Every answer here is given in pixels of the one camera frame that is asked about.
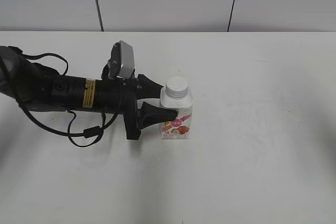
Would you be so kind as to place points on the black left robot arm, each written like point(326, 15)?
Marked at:
point(37, 88)

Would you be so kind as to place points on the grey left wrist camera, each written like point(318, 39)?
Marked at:
point(121, 63)

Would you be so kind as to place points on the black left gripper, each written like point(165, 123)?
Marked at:
point(118, 96)

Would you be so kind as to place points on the white screw cap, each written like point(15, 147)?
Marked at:
point(177, 87)

